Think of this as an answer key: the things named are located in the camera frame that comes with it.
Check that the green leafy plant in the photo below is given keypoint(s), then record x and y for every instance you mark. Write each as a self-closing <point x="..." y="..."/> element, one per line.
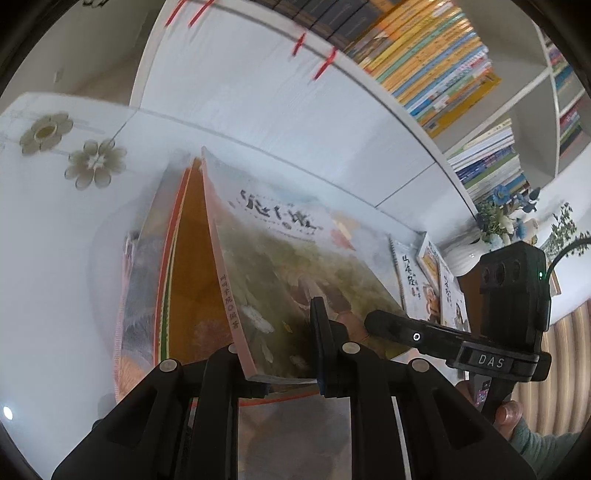
<point x="565" y="230"/>

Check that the stack of thin picture books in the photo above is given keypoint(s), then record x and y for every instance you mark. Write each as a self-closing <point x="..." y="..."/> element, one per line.
<point x="152" y="286"/>

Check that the person's right forearm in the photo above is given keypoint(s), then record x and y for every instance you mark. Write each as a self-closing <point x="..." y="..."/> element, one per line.
<point x="540" y="452"/>

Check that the beige striped curtain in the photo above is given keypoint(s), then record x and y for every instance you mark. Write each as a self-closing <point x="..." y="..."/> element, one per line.
<point x="568" y="369"/>

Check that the row of colourful shelf books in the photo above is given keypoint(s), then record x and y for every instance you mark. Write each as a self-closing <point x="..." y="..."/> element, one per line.
<point x="406" y="50"/>

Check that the white brush-lettered book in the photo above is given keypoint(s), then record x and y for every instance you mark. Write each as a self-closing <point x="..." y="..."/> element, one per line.
<point x="452" y="290"/>

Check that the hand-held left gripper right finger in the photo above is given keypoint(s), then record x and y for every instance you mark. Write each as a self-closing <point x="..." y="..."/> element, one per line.
<point x="323" y="350"/>

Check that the yellow-bordered picture book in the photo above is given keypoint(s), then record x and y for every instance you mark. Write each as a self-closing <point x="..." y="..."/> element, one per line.
<point x="431" y="258"/>

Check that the red paper strip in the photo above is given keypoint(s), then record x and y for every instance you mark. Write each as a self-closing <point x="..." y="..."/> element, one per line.
<point x="325" y="64"/>
<point x="298" y="46"/>
<point x="178" y="9"/>
<point x="201" y="11"/>

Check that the watercolour cover book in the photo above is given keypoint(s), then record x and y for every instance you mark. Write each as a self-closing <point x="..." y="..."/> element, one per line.
<point x="286" y="258"/>

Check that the white spiral calligraphy book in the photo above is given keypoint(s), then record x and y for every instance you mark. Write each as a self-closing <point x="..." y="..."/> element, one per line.
<point x="408" y="277"/>

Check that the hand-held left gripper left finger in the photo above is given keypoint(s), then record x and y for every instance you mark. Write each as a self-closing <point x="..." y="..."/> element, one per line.
<point x="221" y="369"/>

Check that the beige flower sticker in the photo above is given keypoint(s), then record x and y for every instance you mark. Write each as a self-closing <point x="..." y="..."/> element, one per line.
<point x="46" y="131"/>
<point x="94" y="161"/>

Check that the blue and white flowers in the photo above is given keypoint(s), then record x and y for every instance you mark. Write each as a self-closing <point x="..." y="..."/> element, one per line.
<point x="505" y="207"/>

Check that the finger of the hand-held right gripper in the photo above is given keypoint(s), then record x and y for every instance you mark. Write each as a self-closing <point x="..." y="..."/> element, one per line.
<point x="406" y="332"/>

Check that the person's right hand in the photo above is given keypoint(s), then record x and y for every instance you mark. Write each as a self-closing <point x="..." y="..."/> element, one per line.
<point x="508" y="415"/>

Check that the pile of blue shelf books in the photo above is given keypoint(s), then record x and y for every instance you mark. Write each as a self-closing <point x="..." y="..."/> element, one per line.
<point x="489" y="161"/>

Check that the row of small shelf books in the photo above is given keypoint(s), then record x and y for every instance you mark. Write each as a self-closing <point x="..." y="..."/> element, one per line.
<point x="568" y="101"/>

